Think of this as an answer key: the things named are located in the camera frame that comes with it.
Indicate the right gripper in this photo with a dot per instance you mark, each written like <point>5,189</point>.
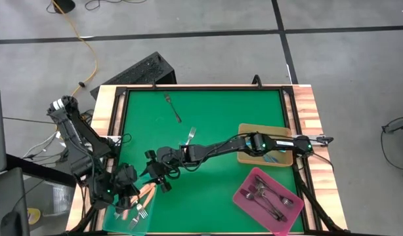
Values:
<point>170,159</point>

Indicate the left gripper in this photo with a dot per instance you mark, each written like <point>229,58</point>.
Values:
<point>126,180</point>

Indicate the iridescent fork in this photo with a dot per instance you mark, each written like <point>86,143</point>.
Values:
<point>270,159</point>

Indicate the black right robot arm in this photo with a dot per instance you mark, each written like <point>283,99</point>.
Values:
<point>221,147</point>

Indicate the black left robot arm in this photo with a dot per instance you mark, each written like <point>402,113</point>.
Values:
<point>73,131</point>

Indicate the teal plastic bin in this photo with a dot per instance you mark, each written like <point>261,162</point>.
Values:
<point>145,227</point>

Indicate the black table clamp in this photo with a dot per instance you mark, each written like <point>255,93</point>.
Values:
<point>154,86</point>
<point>261,84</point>

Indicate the orange plastic bin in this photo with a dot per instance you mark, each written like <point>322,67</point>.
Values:
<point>247,160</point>

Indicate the yellow round sticker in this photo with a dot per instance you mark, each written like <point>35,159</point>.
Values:
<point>34,216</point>

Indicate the pink plastic bin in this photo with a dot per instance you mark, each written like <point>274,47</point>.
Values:
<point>250,207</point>

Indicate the black computer mouse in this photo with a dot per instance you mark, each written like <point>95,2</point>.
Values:
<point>11,224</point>

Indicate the grey adapter box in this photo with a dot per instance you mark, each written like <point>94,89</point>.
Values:
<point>323,140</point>

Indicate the black round stand base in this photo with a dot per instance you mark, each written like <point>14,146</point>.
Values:
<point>65,5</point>

